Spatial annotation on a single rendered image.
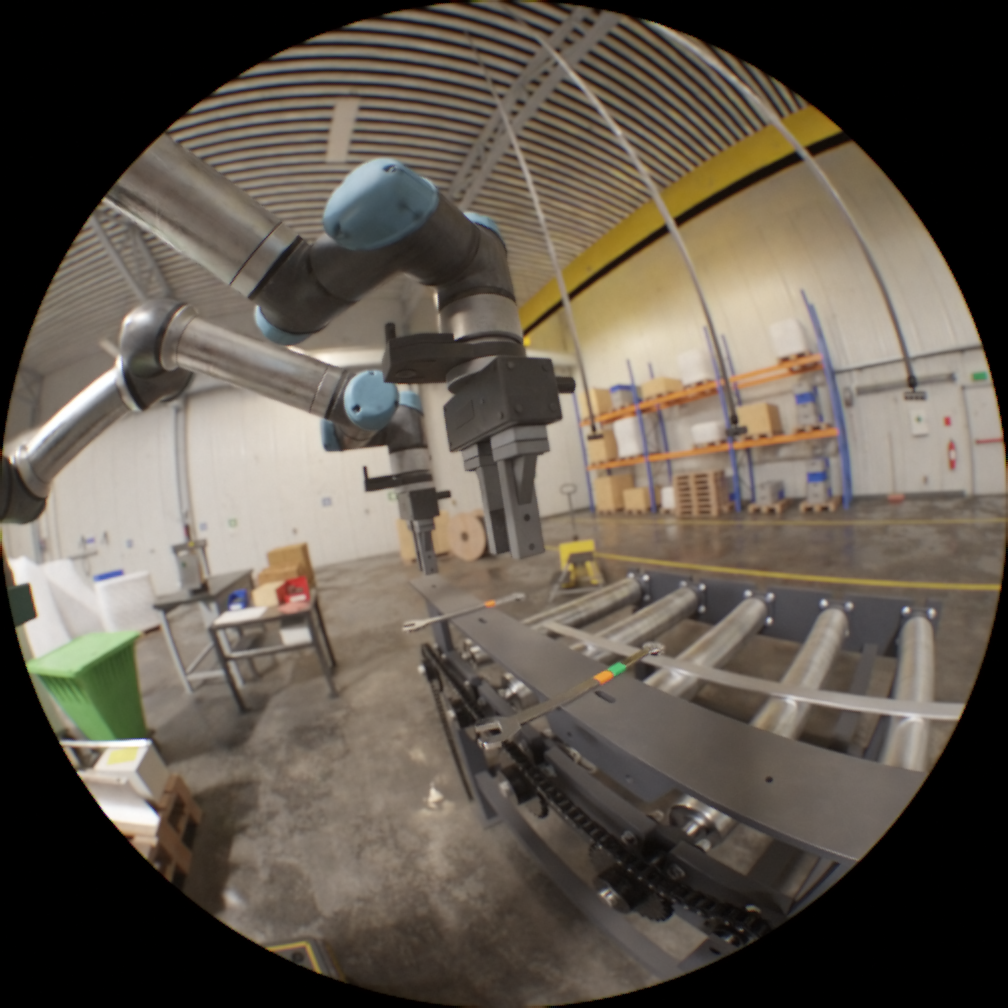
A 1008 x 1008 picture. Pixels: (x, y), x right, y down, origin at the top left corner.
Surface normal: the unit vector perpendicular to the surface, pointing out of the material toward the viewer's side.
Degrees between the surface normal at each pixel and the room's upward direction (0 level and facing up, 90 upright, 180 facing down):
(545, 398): 90
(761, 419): 90
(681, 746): 0
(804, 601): 90
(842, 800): 0
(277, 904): 0
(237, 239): 130
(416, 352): 90
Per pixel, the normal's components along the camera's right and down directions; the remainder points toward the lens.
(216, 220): 0.61, 0.58
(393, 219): 0.54, 0.81
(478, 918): -0.16, -0.99
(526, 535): 0.45, -0.03
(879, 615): -0.88, 0.16
